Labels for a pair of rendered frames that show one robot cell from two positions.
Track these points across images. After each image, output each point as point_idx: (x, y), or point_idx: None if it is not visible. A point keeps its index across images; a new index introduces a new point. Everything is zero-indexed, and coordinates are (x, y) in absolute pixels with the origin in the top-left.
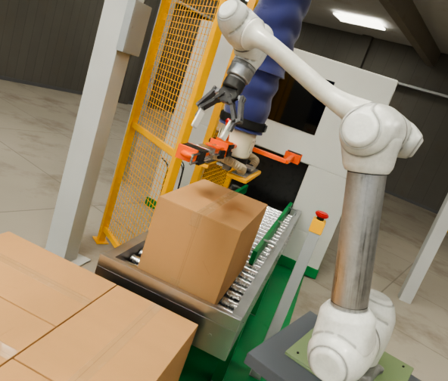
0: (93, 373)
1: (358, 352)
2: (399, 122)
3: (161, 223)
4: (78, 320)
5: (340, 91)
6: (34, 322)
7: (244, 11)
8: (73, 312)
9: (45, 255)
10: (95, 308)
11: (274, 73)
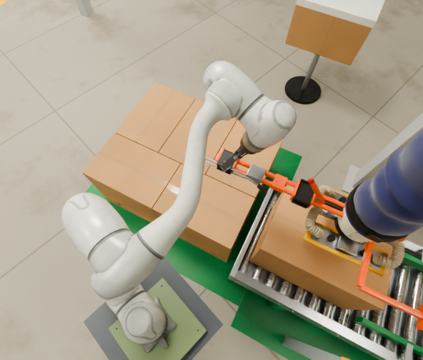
0: (176, 193)
1: None
2: (70, 234)
3: (279, 198)
4: (212, 182)
5: (171, 211)
6: (205, 165)
7: (206, 80)
8: (218, 179)
9: (269, 156)
10: (225, 188)
11: (394, 193)
